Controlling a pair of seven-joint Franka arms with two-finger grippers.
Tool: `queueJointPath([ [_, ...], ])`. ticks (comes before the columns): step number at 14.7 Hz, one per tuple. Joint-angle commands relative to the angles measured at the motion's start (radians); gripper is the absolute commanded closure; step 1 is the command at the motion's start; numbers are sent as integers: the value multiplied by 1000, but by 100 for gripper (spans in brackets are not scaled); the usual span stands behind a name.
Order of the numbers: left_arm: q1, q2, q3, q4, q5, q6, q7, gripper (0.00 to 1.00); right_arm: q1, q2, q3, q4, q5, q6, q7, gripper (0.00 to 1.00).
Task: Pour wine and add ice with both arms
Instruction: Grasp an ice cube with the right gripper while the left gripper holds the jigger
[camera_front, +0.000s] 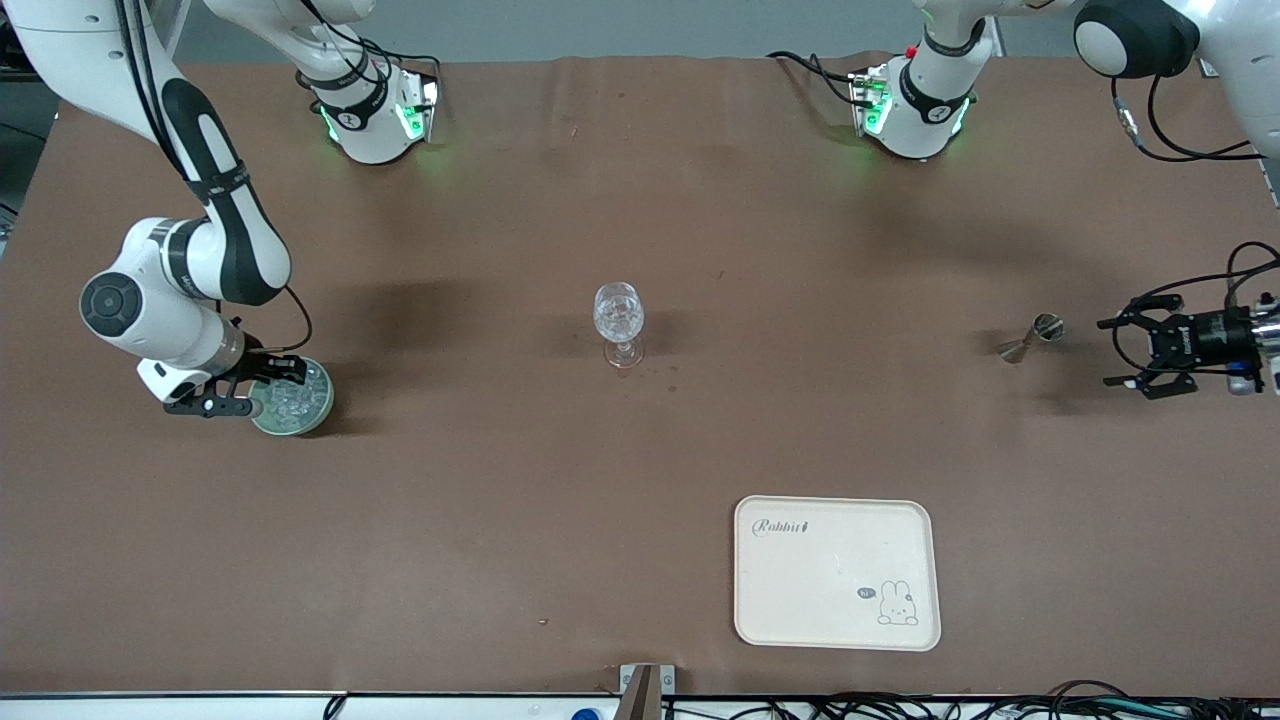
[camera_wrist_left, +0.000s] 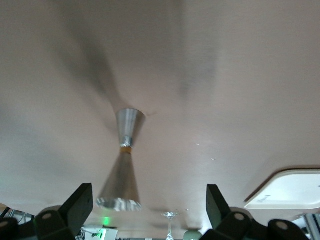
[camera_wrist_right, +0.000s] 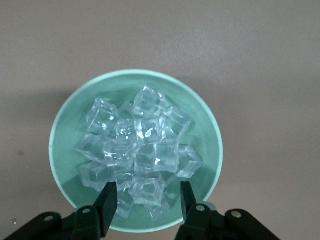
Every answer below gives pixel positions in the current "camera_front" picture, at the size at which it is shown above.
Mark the clear ice cubes heap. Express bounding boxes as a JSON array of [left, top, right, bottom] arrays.
[[262, 362, 331, 421]]

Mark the silver metal jigger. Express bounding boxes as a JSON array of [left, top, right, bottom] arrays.
[[997, 313, 1066, 363]]

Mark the clear wine glass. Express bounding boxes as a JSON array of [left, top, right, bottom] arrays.
[[593, 282, 646, 369]]

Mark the green round bowl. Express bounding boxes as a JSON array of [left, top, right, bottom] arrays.
[[248, 357, 335, 438]]

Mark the brown table cover sheet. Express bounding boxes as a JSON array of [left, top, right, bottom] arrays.
[[0, 52, 1280, 698]]

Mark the cream rabbit print tray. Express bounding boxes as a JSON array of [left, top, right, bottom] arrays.
[[733, 495, 942, 652]]

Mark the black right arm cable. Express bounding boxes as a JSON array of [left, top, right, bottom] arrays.
[[115, 0, 314, 356]]

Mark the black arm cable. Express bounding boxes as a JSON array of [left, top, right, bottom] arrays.
[[115, 0, 314, 356], [1100, 72, 1280, 311]]

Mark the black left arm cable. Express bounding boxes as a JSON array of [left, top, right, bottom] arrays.
[[1100, 72, 1280, 311]]

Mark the white table edge rail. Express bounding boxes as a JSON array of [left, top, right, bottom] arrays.
[[0, 690, 1280, 720]]

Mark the black right base cable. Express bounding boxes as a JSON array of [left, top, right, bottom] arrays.
[[295, 0, 443, 96]]

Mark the black base cable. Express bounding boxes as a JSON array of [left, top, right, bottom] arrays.
[[295, 0, 443, 96], [768, 50, 863, 106]]

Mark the black cable bundle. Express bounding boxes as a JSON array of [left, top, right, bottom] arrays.
[[660, 680, 1280, 720]]

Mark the black left base cable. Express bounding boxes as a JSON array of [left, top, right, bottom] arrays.
[[768, 50, 863, 106]]

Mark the brown camera mount post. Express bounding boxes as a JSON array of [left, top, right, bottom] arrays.
[[622, 665, 663, 720]]

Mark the grey metal clamp bracket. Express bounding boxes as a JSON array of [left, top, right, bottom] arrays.
[[618, 663, 677, 696]]

